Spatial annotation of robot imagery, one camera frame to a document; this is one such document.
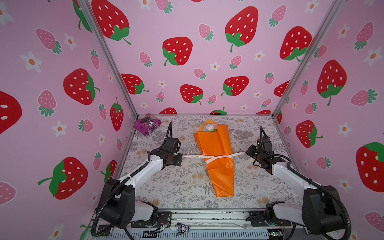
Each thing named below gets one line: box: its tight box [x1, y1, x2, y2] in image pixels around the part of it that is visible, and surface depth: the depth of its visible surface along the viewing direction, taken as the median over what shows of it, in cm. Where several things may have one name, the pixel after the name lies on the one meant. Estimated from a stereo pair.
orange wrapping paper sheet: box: [194, 119, 234, 198], surface depth 94 cm
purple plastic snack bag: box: [133, 113, 162, 136], surface depth 110 cm
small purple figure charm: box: [175, 222, 190, 236], surface depth 71 cm
